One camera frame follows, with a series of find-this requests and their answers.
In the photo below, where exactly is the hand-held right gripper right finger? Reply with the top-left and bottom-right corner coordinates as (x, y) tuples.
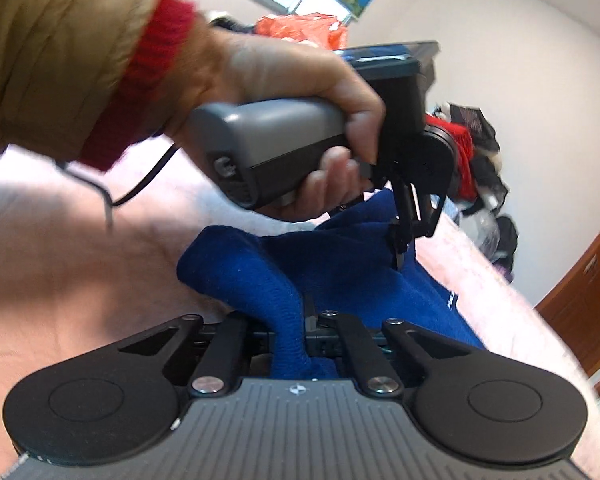
(302, 294), (462, 397)

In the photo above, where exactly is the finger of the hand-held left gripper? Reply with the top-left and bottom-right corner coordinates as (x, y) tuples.
(387, 180), (417, 272)
(411, 187), (449, 239)

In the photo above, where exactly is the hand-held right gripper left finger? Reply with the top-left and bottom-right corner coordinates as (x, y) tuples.
(117, 310), (281, 397)

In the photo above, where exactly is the blue knit garment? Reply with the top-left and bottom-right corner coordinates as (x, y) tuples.
(176, 187), (487, 382)

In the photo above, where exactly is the pile of dark clothes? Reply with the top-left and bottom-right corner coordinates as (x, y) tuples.
(427, 101), (521, 283)

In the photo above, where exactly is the person's left hand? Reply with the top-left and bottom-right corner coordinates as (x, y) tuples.
(162, 24), (387, 224)

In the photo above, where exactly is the red cloth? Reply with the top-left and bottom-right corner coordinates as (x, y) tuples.
(424, 114), (477, 202)

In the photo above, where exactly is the orange plastic bag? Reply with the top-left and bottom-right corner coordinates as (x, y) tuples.
(254, 11), (350, 52)

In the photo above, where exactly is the pink blanket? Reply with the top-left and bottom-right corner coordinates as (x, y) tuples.
(0, 145), (600, 480)

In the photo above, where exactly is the brown wooden door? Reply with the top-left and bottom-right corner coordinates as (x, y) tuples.
(534, 214), (600, 397)

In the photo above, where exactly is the black cable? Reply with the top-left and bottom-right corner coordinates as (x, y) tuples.
(55, 141), (179, 228)

